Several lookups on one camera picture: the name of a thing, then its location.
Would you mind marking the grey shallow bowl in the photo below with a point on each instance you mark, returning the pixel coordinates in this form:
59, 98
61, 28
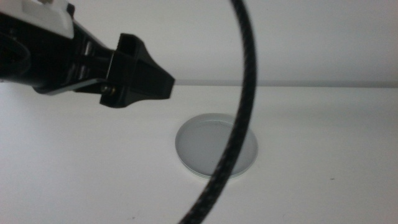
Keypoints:
202, 146

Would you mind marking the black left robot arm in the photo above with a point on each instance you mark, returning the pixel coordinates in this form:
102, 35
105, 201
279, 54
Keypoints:
12, 59

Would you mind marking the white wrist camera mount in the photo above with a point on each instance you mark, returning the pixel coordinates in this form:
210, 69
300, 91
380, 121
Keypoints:
46, 17

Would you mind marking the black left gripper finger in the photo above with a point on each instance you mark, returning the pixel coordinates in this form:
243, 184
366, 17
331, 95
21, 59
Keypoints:
130, 93
140, 67

